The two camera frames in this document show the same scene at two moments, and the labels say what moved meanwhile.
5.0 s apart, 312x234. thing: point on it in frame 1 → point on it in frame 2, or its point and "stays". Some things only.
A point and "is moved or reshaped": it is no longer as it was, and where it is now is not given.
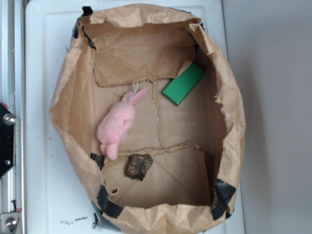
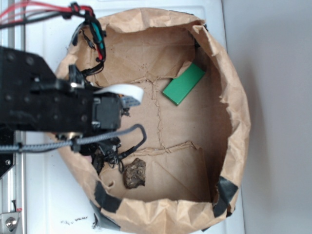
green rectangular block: [179, 87] stays
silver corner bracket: [9, 222] stays
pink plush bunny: [114, 126] is moved or reshaped
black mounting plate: [7, 141] stays
